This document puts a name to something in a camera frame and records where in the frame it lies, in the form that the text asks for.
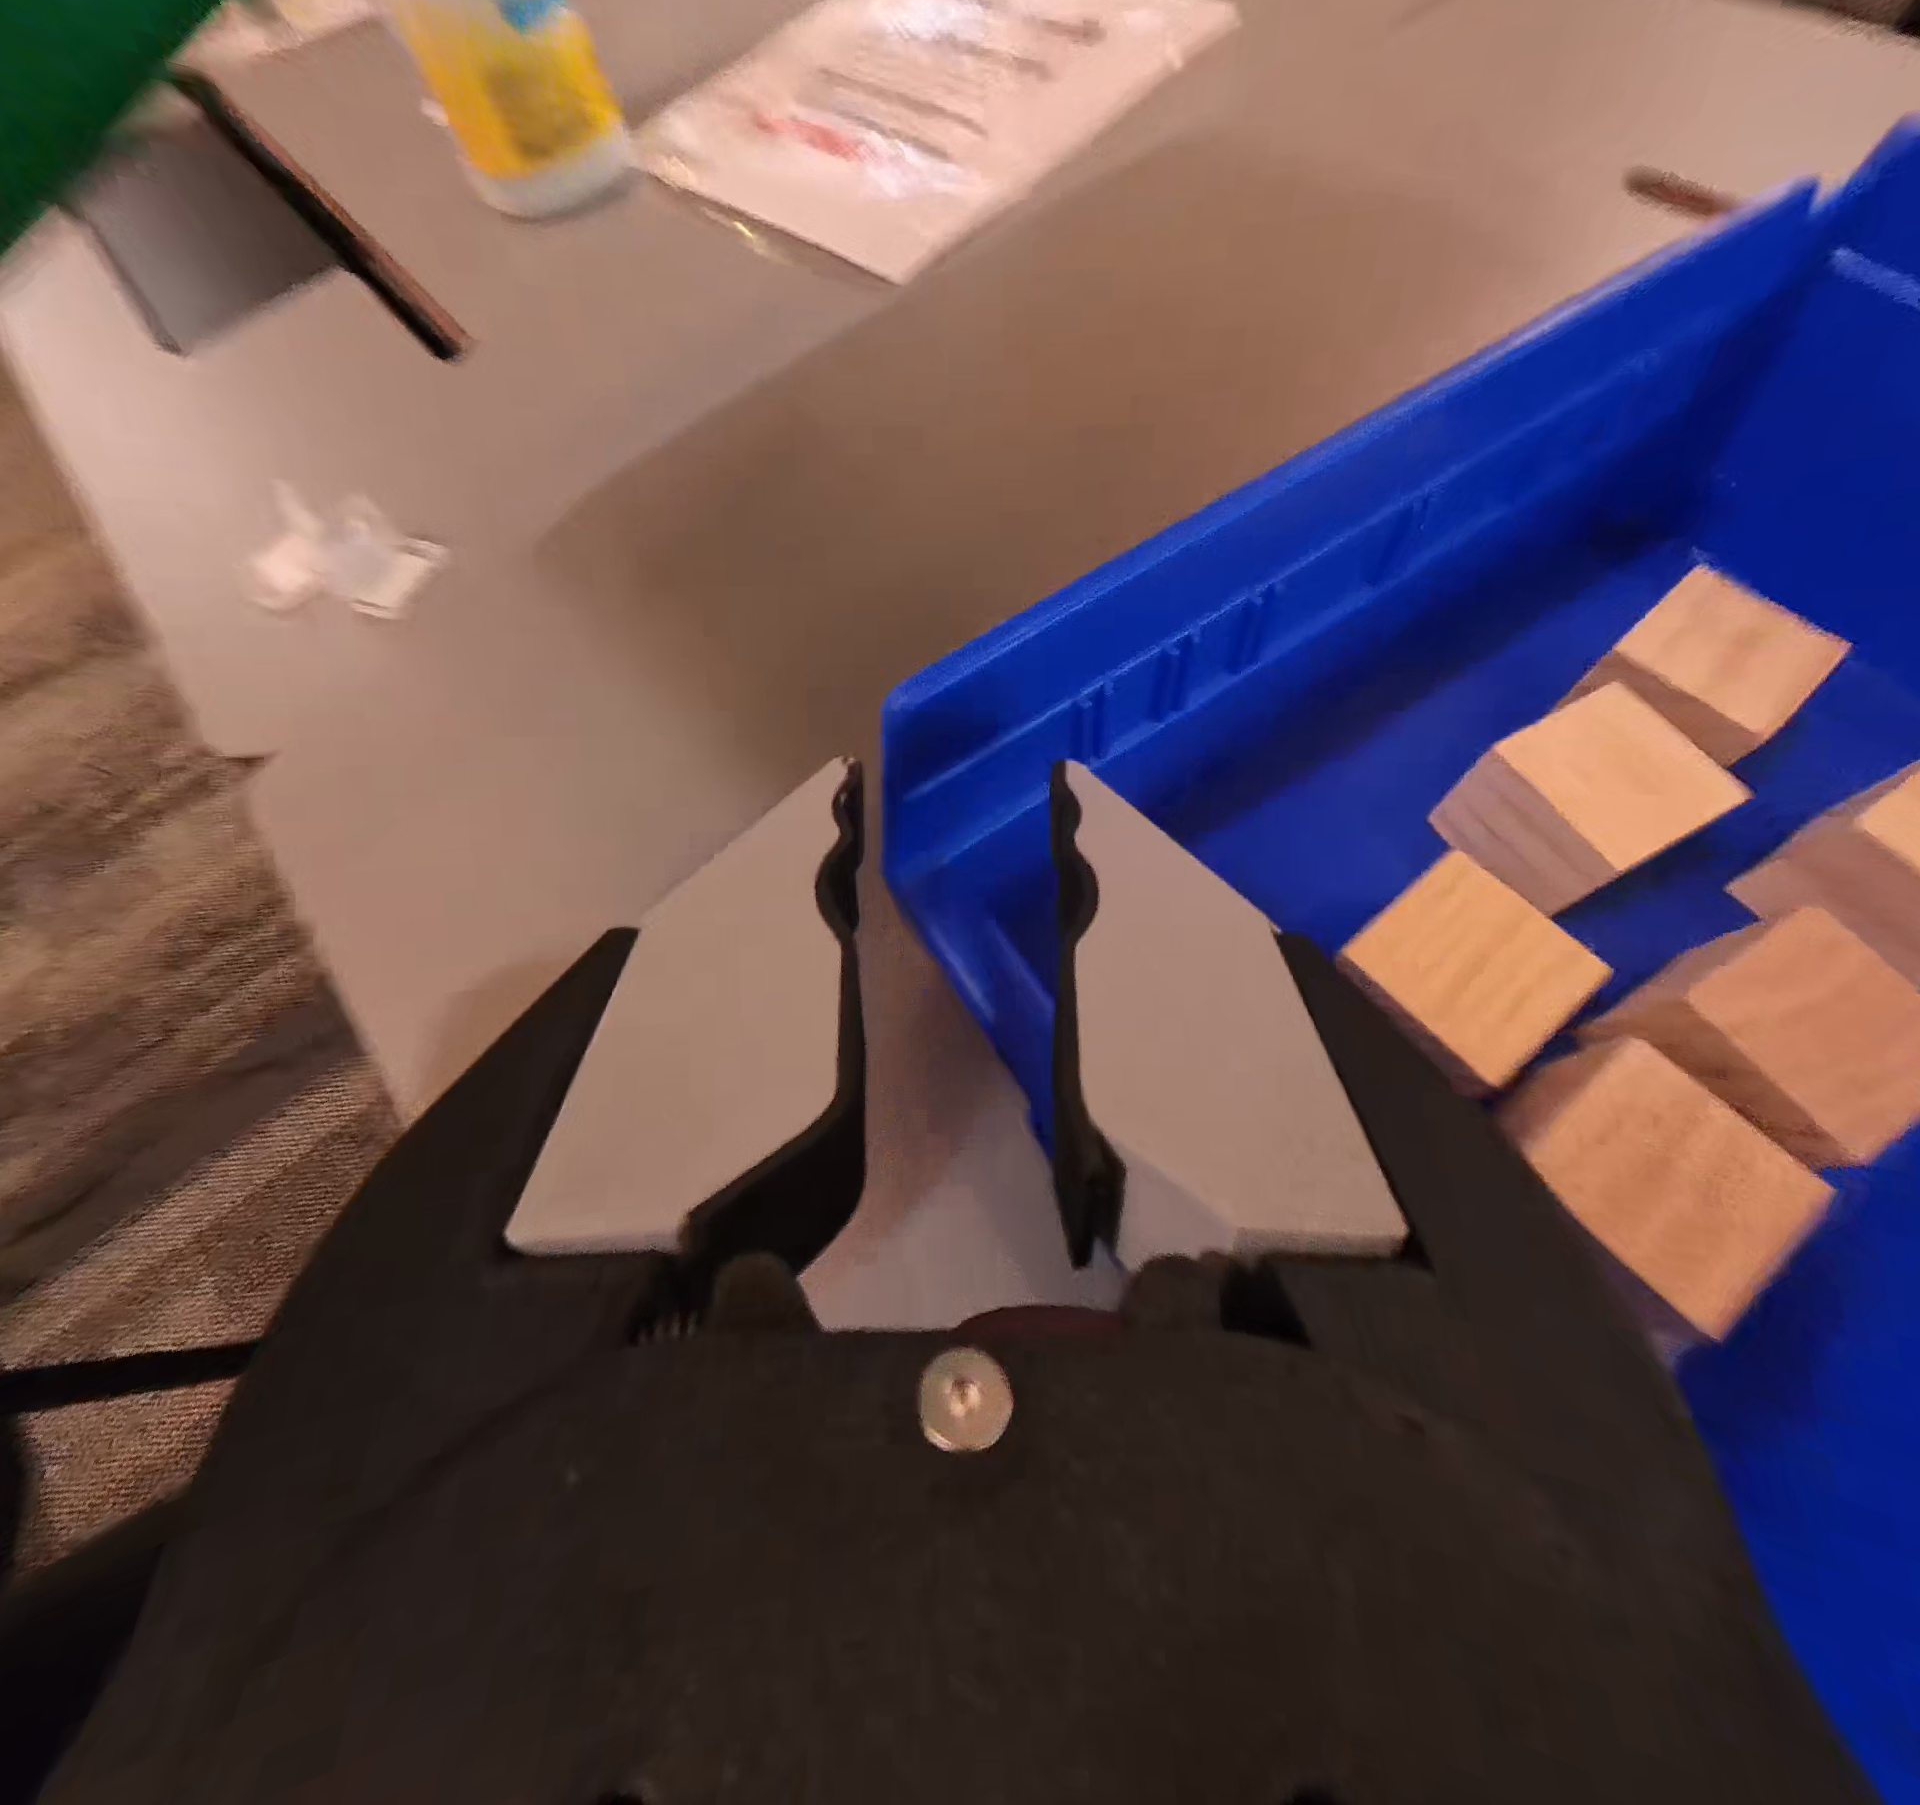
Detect green plastic bin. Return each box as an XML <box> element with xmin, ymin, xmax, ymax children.
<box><xmin>0</xmin><ymin>0</ymin><xmax>325</xmax><ymax>254</ymax></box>

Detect disinfecting wipes canister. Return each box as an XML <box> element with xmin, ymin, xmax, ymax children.
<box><xmin>332</xmin><ymin>0</ymin><xmax>641</xmax><ymax>220</ymax></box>

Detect blue plastic bin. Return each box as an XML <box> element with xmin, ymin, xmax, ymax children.
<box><xmin>877</xmin><ymin>116</ymin><xmax>1920</xmax><ymax>1805</ymax></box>

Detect clear plastic piece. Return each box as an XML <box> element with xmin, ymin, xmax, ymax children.
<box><xmin>247</xmin><ymin>480</ymin><xmax>453</xmax><ymax>622</ymax></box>

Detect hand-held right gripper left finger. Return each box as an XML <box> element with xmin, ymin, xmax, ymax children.
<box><xmin>502</xmin><ymin>759</ymin><xmax>873</xmax><ymax>1274</ymax></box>

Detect brown table cable cover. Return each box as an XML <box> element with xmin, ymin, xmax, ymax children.
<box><xmin>66</xmin><ymin>26</ymin><xmax>475</xmax><ymax>364</ymax></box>

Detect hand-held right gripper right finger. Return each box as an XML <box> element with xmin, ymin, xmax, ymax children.
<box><xmin>1047</xmin><ymin>762</ymin><xmax>1412</xmax><ymax>1274</ymax></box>

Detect laminated paper sheet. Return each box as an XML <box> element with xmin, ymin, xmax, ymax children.
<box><xmin>637</xmin><ymin>0</ymin><xmax>1245</xmax><ymax>286</ymax></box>

